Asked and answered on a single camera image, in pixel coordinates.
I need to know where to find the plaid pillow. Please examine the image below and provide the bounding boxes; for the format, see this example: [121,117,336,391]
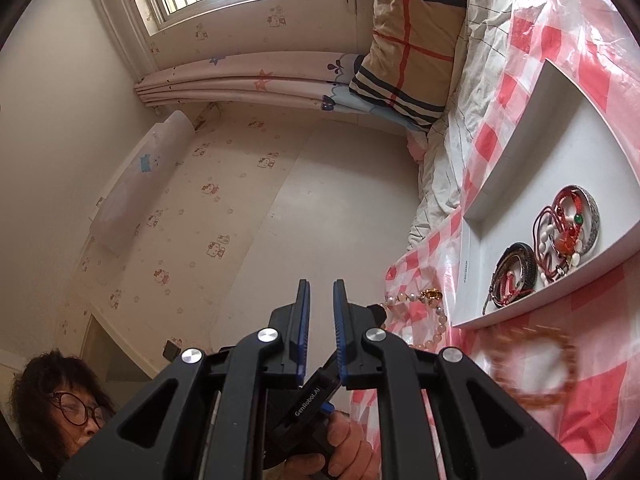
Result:
[348,0,468,133]

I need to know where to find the black braided bracelet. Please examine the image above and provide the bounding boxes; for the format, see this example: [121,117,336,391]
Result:
[482,241,538,317]

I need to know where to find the amber bead bracelet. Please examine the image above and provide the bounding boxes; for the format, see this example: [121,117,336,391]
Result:
[487,327,578,408]

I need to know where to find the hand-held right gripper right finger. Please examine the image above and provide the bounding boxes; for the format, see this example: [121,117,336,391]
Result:
[333,279,586,480]

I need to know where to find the plastic covered air conditioner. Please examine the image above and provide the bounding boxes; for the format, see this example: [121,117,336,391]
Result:
[90,110,193,256]

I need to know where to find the white striped blanket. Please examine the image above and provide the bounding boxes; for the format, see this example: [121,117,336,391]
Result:
[407,0,531,251]

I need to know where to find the white oval bead bracelet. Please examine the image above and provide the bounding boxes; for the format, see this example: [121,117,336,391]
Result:
[539,220,583,281]

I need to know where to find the pink bead bracelet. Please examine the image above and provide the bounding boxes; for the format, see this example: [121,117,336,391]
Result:
[382,292,449,356]

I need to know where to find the pink checkered plastic sheet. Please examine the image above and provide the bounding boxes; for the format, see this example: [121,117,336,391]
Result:
[350,0,640,471]

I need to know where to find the white cardboard box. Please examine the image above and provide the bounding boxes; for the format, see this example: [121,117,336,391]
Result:
[452,57,640,331]

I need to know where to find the silver bangle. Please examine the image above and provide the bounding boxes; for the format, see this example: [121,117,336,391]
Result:
[555,185,602,256]

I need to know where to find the braided cord bracelet green bead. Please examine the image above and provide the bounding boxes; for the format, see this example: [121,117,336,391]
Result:
[552,186,588,241]

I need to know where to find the small red string bracelet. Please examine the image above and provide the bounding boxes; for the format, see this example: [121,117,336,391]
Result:
[500,270,533,303]

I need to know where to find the pink curtain blue print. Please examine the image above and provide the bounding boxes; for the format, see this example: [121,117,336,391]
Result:
[134,51,436,131]

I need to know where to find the round eyeglasses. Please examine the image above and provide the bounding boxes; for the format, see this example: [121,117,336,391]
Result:
[47,391,108,427]

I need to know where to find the pink cloth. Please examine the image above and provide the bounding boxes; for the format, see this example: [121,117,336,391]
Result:
[405,130,431,161]

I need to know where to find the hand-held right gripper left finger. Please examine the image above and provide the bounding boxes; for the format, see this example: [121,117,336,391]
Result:
[57,279,312,480]

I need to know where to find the person's head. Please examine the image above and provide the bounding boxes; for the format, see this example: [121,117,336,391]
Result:
[10,352,118,480]

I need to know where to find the person's left hand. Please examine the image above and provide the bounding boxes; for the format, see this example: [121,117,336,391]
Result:
[272,410,377,480]

